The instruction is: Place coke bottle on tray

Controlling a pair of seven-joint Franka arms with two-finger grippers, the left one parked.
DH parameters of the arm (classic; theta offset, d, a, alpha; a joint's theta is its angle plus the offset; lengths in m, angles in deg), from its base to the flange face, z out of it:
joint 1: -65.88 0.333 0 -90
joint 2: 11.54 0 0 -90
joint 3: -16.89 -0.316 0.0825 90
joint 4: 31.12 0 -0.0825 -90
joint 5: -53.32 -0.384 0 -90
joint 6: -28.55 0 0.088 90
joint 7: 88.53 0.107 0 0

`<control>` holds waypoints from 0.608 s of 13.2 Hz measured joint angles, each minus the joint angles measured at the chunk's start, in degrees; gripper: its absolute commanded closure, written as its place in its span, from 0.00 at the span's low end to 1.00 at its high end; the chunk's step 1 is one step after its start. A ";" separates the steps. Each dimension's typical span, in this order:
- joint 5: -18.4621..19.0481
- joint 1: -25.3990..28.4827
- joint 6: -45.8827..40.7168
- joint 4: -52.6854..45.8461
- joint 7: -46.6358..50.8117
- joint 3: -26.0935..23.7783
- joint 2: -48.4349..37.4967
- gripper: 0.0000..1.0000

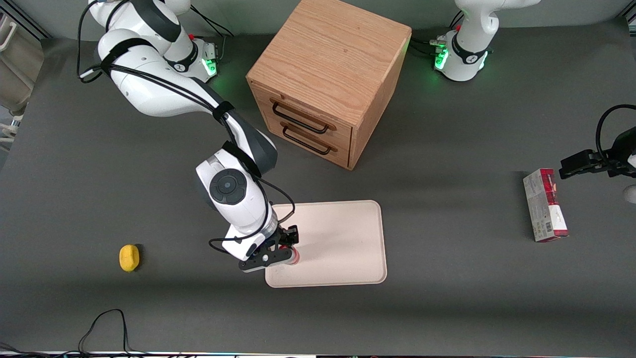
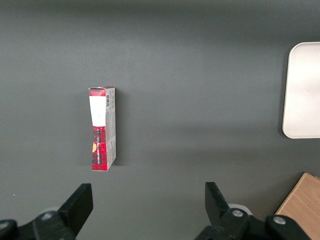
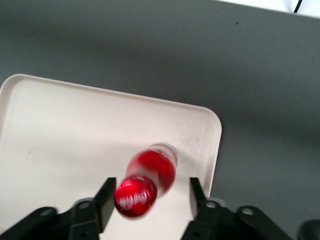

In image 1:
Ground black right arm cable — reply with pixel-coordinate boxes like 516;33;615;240
77;0;297;255

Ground red coke bottle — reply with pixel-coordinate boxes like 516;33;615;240
278;244;301;266

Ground cream rectangular tray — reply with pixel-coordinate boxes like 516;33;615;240
265;200;388;288

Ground black wire drawer handle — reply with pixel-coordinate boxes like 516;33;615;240
272;101;330;135
282;125;332;156

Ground black left gripper cable loop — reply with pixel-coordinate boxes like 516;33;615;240
596;104;636;161

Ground black right arm base cables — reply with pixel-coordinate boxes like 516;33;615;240
189;7;235;61

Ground grey red carton box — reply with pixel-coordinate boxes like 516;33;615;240
523;168;569;243

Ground yellow lemon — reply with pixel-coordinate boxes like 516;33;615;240
119;244;141;272

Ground black arm base cables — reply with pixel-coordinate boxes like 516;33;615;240
189;7;235;61
410;10;464;56

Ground black left arm base cables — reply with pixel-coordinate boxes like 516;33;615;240
410;10;464;56

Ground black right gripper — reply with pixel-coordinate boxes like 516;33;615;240
238;225;300;273

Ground black cable at table edge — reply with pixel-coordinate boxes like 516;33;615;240
0;309;199;358

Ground wooden drawer cabinet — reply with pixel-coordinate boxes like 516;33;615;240
246;0;412;171

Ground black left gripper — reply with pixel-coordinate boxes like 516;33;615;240
559;127;636;180

